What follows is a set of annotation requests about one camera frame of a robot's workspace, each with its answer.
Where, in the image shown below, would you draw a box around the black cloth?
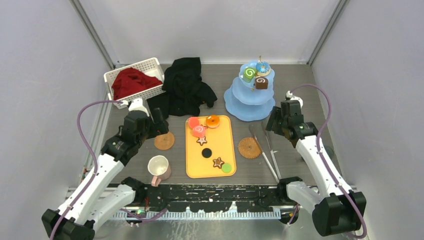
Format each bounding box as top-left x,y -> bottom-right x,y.
147,57 -> 218,119

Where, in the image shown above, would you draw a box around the green roll cake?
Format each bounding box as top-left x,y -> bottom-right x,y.
242,66 -> 257,83

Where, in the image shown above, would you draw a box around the brown star cookie left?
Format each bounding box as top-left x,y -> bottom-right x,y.
196,136 -> 208,146

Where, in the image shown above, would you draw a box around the brown star cookie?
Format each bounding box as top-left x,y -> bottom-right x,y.
196,136 -> 208,146
212,157 -> 225,169

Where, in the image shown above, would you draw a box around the red cloth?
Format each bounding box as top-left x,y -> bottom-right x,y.
111,67 -> 162,100

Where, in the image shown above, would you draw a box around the woven coaster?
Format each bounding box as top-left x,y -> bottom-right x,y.
154,131 -> 175,151
238,137 -> 262,159

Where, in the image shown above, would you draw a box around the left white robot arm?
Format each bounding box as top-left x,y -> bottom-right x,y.
41,107 -> 169,240

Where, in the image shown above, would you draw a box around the pink mug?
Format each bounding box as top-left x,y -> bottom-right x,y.
147,155 -> 172,187

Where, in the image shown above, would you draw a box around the pink swirl roll cake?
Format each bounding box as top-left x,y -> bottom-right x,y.
192,124 -> 206,138

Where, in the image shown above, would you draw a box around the green round macaron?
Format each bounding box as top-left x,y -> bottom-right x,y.
221,163 -> 233,174

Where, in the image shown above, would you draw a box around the black round cookie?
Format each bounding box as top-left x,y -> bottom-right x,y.
201,148 -> 212,159

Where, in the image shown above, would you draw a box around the metal tongs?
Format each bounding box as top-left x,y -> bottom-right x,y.
248,121 -> 281,183

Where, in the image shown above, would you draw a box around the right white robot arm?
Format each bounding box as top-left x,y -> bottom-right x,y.
265,99 -> 367,237

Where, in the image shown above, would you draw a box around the red round cake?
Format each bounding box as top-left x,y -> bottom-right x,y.
187,116 -> 200,129

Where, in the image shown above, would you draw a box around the orange donut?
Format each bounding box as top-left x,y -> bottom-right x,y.
205,114 -> 221,129

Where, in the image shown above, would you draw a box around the blue three-tier cake stand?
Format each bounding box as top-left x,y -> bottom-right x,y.
224,57 -> 276,122

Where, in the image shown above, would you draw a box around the chocolate swirl roll cake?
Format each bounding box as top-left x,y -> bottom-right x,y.
254,76 -> 269,90

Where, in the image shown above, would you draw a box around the blue donut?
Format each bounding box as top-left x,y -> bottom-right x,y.
255,61 -> 272,77

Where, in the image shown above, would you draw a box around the brown star cookie right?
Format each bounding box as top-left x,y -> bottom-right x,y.
212,157 -> 225,169

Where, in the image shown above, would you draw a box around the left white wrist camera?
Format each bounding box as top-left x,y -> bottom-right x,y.
128,98 -> 151,117

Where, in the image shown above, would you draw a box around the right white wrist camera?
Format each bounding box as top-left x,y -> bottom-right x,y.
285,90 -> 304,108

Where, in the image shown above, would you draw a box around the left woven coaster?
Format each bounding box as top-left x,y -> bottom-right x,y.
154,131 -> 175,151

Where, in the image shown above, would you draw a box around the white plastic basket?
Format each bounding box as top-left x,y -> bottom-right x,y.
103,57 -> 165,102

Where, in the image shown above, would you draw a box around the right woven coaster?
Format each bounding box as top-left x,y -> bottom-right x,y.
238,137 -> 262,159

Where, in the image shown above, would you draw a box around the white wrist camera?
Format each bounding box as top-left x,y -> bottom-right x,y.
285,90 -> 304,108
128,98 -> 151,117

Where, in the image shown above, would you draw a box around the yellow tray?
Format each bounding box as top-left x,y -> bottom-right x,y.
185,115 -> 237,179

